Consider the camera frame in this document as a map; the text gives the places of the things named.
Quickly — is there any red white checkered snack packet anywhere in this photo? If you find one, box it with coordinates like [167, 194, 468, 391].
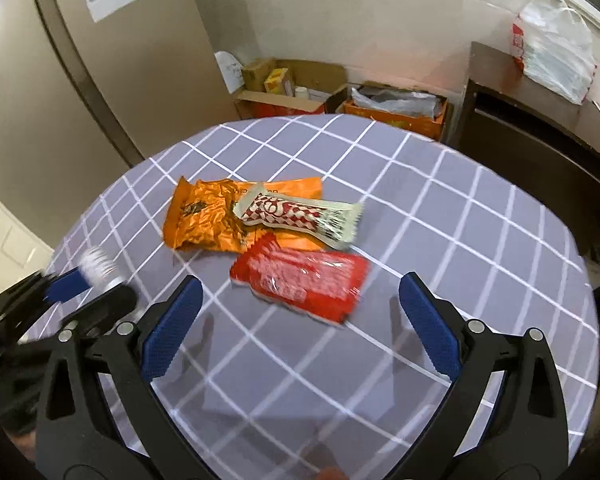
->
[232, 184, 365, 250]

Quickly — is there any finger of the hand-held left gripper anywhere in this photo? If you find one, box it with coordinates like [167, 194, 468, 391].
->
[2, 266, 95, 323]
[60, 285, 139, 340]

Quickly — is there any orange snack packet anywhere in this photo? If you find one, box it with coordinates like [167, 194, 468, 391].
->
[164, 176, 325, 255]

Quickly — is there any round table with checked cloth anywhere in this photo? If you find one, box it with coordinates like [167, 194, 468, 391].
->
[27, 114, 600, 480]

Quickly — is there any white plastic bag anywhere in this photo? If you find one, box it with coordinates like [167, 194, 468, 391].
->
[512, 0, 597, 106]

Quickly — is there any small yellow box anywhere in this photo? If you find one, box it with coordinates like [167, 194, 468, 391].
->
[264, 67, 296, 96]

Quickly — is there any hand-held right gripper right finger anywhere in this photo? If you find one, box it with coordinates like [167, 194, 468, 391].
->
[395, 271, 571, 480]

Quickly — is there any small brown cardboard box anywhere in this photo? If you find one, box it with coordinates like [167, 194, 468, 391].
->
[242, 58, 276, 92]

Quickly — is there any orange cardboard box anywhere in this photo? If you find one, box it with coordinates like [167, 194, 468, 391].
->
[342, 82, 451, 141]

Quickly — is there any open brown cardboard box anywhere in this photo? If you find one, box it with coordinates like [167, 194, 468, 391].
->
[235, 57, 348, 118]

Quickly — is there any dark wooden cabinet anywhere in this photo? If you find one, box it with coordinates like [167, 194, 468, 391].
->
[452, 42, 600, 291]

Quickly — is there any grey plastic sheet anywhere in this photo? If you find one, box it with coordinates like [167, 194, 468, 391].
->
[351, 87, 438, 121]

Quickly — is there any white paper bag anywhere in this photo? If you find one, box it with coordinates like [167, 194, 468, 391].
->
[215, 51, 246, 95]

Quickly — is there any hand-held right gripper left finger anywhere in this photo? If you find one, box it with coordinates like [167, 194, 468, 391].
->
[35, 276, 216, 480]

